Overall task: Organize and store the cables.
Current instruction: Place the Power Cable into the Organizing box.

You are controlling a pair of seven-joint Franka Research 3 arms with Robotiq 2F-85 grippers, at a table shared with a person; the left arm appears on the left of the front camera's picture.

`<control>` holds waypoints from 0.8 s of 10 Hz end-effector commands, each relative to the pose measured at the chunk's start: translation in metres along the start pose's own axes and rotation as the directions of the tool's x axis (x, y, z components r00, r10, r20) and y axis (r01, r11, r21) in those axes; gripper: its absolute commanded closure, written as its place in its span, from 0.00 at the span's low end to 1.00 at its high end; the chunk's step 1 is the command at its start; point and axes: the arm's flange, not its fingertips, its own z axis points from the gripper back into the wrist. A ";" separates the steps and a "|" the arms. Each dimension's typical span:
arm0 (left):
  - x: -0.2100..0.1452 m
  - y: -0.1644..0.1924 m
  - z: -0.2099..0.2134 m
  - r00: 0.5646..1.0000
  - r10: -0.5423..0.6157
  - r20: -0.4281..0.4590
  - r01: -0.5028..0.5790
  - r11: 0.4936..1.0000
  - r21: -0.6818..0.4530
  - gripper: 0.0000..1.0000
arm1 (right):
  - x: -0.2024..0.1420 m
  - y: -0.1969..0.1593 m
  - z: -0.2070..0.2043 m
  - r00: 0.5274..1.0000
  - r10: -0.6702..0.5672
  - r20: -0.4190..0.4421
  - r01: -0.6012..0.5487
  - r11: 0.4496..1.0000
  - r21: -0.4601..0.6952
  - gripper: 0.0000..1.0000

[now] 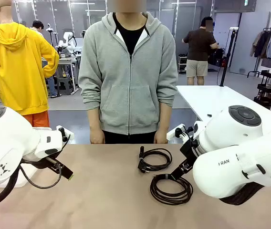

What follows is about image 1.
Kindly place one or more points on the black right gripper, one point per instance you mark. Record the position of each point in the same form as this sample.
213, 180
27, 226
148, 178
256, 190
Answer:
188, 150

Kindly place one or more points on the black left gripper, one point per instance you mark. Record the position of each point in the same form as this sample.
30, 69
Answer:
40, 164

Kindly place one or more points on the person's right forearm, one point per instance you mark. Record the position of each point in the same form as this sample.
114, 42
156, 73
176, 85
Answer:
93, 119

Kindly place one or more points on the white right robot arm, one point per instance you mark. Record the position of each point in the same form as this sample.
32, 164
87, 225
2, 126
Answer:
233, 133

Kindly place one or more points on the person's left forearm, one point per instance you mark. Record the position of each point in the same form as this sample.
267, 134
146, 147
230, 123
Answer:
165, 118

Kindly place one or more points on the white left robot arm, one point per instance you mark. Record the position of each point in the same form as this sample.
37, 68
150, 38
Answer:
6, 143

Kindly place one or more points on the person's left hand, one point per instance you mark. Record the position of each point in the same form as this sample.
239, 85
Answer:
161, 138

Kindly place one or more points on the person's right hand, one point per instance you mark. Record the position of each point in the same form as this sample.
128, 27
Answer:
97, 138

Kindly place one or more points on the orange shorts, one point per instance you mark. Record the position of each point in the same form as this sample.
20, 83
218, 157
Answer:
38, 119

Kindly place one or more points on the grey step stool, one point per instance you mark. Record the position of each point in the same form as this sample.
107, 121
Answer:
65, 86

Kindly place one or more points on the person in grey hoodie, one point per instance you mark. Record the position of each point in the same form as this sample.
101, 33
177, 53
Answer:
126, 95

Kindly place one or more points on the wooden shoe rack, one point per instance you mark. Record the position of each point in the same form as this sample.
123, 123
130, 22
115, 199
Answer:
182, 64

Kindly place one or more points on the background work desk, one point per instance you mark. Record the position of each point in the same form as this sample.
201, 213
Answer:
65, 62

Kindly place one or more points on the yellow hoodie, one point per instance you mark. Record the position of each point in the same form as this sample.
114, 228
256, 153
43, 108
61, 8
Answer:
13, 71

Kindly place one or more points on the black bags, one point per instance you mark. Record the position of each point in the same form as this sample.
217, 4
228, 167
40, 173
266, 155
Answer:
217, 58

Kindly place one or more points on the black utility cart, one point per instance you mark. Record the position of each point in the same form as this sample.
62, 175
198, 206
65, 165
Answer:
267, 88

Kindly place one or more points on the man in brown shirt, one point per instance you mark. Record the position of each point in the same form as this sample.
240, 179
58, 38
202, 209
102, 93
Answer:
198, 45

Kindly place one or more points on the black light stand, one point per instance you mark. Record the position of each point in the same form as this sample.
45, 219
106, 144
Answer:
229, 52

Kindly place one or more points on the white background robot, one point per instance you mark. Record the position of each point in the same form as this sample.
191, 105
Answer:
67, 38

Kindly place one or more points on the black-haired background person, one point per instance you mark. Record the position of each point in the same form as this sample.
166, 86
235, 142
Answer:
38, 25

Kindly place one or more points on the clothes rack with garments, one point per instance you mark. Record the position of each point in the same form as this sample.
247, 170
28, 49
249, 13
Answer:
266, 43

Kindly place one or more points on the beige mannequin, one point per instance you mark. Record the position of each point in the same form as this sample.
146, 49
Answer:
4, 14

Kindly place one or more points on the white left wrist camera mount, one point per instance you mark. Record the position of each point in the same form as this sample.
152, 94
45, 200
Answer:
71, 138

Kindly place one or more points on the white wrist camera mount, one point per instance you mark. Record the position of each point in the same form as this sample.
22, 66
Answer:
71, 138
171, 134

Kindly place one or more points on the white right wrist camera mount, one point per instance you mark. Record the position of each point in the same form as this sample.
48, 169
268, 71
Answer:
171, 134

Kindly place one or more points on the black camera tripod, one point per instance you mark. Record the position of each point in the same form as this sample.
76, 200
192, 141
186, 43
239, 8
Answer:
49, 26

